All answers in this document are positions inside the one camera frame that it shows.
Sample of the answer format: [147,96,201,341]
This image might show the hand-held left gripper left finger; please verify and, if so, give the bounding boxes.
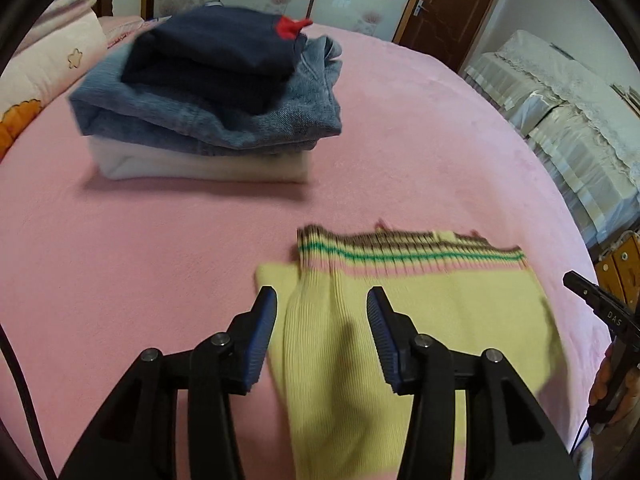
[60,285,278,480]

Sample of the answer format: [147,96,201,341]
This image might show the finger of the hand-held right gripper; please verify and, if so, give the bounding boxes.
[562,270,605,313]

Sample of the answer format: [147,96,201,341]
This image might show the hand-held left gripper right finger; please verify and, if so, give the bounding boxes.
[366,285,572,480]

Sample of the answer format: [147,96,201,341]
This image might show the yellow knitted striped sweater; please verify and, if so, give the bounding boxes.
[255,224,567,480]

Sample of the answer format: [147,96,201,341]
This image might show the person's right hand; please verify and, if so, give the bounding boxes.
[588,355,614,407]

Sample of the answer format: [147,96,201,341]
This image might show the wooden cabinet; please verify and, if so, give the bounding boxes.
[594,232,640,307]

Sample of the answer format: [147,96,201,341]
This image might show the sofa with lace cover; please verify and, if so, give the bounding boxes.
[461,29,640,261]

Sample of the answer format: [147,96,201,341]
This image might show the white folded garment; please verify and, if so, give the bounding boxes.
[87,136,309,184]

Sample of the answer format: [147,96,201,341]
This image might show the blue folded denim jeans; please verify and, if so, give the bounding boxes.
[68,35,344,157]

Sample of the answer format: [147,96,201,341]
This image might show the navy folded garment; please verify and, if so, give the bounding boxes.
[121,5,315,117]

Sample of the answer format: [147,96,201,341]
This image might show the brown wooden door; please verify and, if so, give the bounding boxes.
[392,0,507,75]

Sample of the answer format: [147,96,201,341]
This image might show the pink quilt with orange flower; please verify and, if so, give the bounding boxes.
[0,7,109,162]

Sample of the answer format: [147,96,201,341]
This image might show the floral folded blanket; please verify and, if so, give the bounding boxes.
[20,0,97,28]

